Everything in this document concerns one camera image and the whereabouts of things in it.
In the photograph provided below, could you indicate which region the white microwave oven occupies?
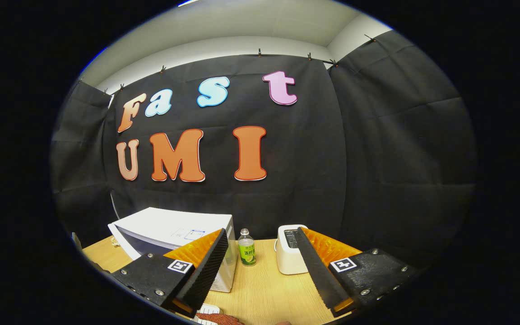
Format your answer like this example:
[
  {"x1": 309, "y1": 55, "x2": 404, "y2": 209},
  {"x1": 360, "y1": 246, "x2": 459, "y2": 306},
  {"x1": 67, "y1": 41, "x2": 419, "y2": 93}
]
[{"x1": 108, "y1": 207, "x2": 238, "y2": 293}]

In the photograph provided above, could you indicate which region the white cable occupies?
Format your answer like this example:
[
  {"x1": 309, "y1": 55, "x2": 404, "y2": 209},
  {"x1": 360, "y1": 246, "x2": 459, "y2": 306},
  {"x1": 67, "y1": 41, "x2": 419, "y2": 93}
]
[{"x1": 109, "y1": 190, "x2": 121, "y2": 221}]

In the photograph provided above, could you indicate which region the green label drink bottle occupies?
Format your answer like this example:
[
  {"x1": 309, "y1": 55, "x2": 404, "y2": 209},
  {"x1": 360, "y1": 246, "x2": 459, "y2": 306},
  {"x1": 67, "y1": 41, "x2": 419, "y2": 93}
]
[{"x1": 237, "y1": 228, "x2": 256, "y2": 267}]

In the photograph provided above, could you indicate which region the white plastic tray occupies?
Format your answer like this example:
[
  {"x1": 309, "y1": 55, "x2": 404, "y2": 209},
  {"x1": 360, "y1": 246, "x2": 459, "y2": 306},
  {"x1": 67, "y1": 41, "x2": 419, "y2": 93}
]
[{"x1": 192, "y1": 304, "x2": 223, "y2": 325}]

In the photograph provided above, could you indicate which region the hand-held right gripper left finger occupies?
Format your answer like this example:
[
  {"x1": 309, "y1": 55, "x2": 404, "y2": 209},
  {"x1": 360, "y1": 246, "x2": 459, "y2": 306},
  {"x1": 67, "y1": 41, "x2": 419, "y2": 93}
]
[{"x1": 111, "y1": 228, "x2": 230, "y2": 319}]

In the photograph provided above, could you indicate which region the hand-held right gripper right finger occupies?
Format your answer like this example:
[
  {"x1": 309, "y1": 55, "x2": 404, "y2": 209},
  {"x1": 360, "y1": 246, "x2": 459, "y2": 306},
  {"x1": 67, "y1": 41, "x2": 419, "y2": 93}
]
[{"x1": 296, "y1": 227, "x2": 422, "y2": 318}]

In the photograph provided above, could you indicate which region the white toaster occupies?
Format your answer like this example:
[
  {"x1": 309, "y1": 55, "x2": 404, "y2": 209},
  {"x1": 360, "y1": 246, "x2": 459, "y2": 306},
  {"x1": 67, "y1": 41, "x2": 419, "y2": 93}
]
[{"x1": 274, "y1": 224, "x2": 310, "y2": 275}]

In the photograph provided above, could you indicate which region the reddish brown food piece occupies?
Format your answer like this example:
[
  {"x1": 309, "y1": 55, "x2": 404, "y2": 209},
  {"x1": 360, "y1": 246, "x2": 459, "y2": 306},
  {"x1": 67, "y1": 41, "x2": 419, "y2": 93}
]
[{"x1": 197, "y1": 312, "x2": 245, "y2": 325}]

